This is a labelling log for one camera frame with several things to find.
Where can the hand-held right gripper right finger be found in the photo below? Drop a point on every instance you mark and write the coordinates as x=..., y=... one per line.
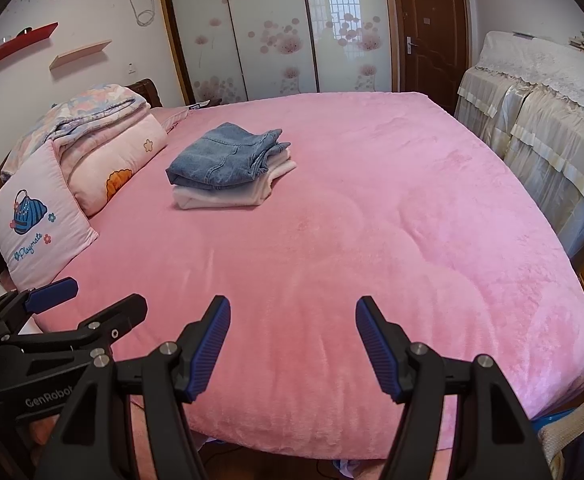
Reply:
x=374, y=350

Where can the floral folded quilt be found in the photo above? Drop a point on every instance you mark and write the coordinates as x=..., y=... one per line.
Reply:
x=87, y=110

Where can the brown wooden door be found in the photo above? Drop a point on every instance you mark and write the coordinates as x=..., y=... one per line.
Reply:
x=432, y=25

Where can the beige wall shelf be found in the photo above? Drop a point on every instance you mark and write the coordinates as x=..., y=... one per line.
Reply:
x=79, y=55

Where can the blue denim jacket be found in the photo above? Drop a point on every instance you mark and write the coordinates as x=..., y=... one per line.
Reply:
x=217, y=155

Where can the pink bed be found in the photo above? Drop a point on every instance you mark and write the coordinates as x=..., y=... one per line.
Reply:
x=372, y=240

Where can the pink pillow with bag print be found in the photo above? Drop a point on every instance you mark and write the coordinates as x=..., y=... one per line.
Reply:
x=37, y=225

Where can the beige cloth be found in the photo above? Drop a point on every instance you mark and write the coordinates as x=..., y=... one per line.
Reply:
x=572, y=435

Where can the dark wooden headboard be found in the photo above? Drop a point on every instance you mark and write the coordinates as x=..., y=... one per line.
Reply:
x=147, y=91

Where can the floral sliding door wardrobe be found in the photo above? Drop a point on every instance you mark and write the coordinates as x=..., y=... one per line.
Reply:
x=272, y=25

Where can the lace covered furniture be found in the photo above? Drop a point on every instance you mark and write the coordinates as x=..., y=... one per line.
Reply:
x=547, y=120

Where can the small flat packet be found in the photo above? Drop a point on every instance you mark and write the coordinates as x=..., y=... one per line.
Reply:
x=197, y=105

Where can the red wall shelf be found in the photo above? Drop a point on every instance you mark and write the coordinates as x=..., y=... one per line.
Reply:
x=22, y=42

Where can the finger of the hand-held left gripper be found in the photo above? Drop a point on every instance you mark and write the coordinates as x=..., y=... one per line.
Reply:
x=117, y=317
x=52, y=290

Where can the white fluffy folded garment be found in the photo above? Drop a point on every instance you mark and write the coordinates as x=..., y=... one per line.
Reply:
x=222, y=197

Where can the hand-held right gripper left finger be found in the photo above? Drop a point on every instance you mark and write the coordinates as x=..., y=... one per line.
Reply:
x=211, y=350

